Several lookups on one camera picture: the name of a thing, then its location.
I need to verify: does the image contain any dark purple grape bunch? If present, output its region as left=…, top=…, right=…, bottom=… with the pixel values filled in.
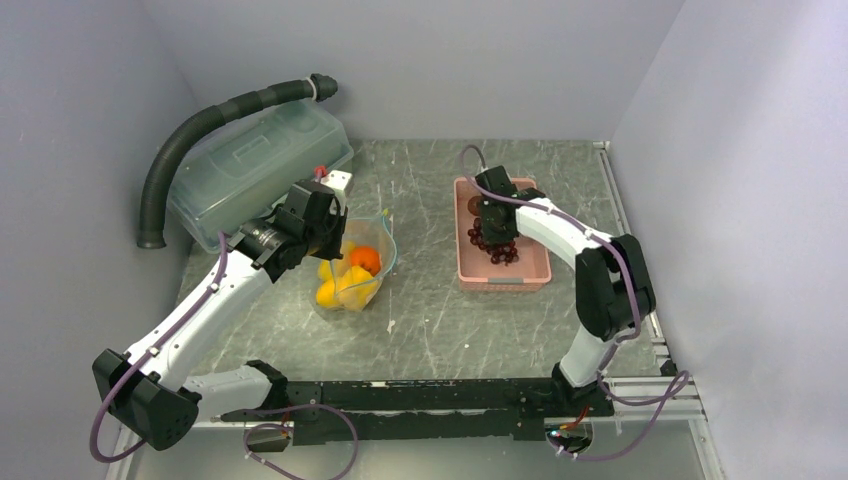
left=467, top=217, right=520, bottom=266

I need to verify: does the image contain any orange fruit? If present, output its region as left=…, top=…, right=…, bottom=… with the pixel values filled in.
left=349, top=245, right=382, bottom=276

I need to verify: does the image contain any clear zip top bag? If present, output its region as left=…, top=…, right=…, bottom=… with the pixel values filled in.
left=314, top=209, right=398, bottom=312

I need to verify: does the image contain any yellow lemon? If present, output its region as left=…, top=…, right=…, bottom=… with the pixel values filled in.
left=315, top=278, right=341, bottom=309

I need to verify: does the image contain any yellow bell pepper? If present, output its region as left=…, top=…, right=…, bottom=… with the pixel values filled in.
left=336, top=266, right=380, bottom=311

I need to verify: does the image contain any dark red passion fruit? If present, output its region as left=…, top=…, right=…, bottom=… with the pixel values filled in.
left=466, top=195, right=482, bottom=217

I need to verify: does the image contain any yellow mango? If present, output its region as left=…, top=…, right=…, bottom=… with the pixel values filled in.
left=317, top=240, right=356, bottom=281

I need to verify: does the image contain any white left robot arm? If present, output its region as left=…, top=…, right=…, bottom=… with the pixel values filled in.
left=89, top=171, right=353, bottom=463

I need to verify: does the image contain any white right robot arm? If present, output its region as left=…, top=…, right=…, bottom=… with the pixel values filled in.
left=466, top=166, right=656, bottom=415

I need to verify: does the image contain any pink plastic basket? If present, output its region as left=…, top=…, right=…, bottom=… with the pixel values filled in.
left=453, top=177, right=552, bottom=293

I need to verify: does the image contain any grey green storage box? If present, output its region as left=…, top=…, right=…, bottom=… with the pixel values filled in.
left=167, top=100, right=353, bottom=253

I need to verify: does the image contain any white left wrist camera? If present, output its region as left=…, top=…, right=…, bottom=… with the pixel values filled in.
left=314, top=166, right=353, bottom=199

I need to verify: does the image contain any black corrugated hose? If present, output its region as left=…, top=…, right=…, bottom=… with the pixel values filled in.
left=136, top=73, right=339, bottom=250

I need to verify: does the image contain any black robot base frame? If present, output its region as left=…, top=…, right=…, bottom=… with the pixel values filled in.
left=220, top=361, right=614, bottom=446

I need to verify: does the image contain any aluminium rail frame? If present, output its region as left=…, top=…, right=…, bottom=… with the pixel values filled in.
left=105, top=377, right=723, bottom=480

